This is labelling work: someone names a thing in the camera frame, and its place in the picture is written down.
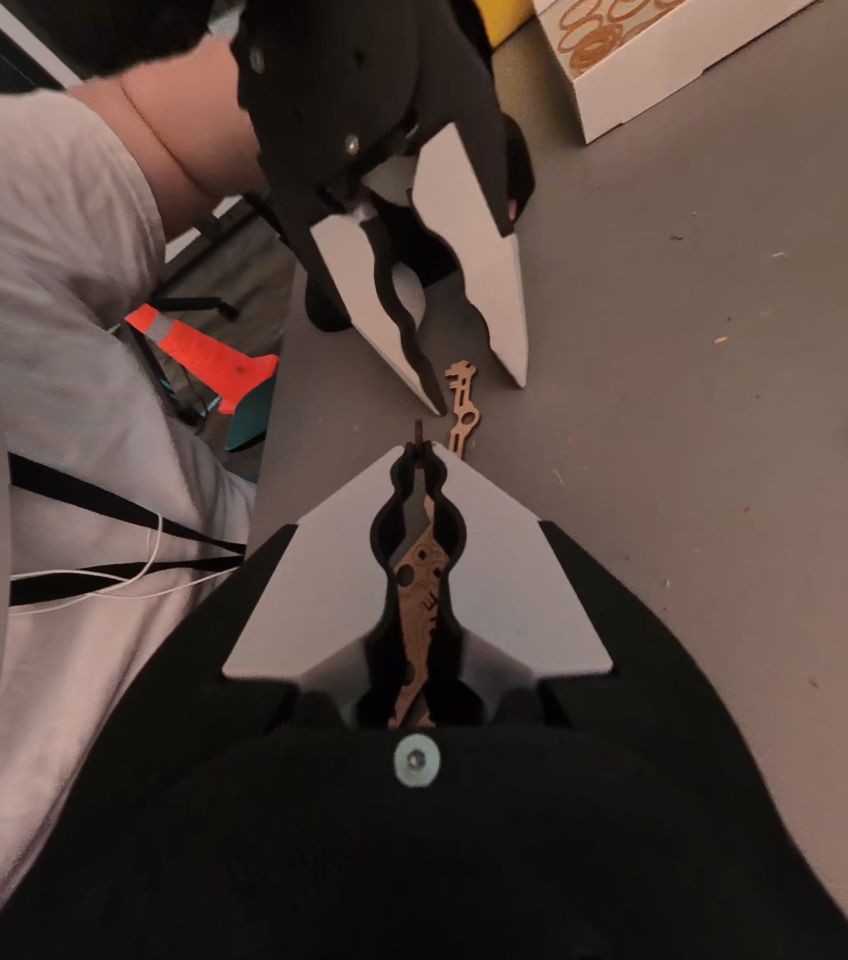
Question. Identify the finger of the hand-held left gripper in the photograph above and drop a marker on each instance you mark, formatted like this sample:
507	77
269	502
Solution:
484	255
353	277

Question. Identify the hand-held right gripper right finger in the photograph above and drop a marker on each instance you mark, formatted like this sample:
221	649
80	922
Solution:
514	600

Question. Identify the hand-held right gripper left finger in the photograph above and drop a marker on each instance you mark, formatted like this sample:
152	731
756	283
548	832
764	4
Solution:
304	600

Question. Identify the engraved wooden model part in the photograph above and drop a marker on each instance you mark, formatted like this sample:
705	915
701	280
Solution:
416	592

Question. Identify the small ringed wooden model part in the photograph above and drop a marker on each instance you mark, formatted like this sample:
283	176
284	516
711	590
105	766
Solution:
461	397

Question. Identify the person's left forearm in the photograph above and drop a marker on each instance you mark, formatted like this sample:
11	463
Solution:
191	120

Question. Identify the yellow box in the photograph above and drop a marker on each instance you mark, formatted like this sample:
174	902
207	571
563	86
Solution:
510	19

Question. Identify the black chair base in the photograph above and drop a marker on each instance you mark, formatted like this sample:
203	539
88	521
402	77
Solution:
191	304

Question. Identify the orange traffic cone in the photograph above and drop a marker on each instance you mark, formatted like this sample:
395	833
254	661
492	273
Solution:
199	349

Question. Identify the teal chair seat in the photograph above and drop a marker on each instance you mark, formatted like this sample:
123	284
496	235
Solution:
251	420

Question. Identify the dark cloth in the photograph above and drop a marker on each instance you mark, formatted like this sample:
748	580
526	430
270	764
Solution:
131	30

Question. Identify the white cardboard box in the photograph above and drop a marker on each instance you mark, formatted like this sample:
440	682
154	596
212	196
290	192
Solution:
656	82

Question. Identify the person in white shirt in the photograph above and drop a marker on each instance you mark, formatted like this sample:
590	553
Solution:
79	262

